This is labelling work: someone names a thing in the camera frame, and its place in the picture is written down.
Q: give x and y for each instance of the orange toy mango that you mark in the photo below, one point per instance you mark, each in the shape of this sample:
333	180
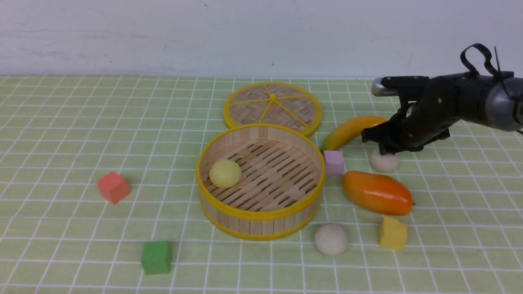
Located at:
377	193

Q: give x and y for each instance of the pink foam cube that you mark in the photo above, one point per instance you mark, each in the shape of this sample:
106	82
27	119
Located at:
334	162

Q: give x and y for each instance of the yellow foam block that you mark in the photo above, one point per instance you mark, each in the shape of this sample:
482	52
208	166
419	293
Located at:
393	234

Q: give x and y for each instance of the green checkered tablecloth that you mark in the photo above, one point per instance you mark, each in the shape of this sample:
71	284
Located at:
61	134

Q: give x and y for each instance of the white bun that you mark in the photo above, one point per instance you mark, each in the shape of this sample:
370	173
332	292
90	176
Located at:
386	163
331	239

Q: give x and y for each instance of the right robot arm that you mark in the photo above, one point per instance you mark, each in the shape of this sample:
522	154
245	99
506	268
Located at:
493	100

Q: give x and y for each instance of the red foam cube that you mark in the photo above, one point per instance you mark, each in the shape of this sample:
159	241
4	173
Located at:
113	187

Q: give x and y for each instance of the bamboo steamer tray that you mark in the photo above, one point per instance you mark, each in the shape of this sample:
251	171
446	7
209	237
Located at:
281	185

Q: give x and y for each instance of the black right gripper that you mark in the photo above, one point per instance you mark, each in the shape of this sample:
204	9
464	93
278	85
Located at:
423	117

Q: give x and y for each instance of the yellow toy banana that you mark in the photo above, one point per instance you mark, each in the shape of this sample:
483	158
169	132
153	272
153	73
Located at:
349	130

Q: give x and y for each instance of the bamboo steamer lid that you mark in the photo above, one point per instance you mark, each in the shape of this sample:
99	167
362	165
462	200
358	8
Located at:
276	103

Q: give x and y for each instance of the yellow bun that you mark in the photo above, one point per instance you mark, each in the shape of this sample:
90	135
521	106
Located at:
225	173

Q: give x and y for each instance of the green foam cube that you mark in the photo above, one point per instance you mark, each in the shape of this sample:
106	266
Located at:
156	257

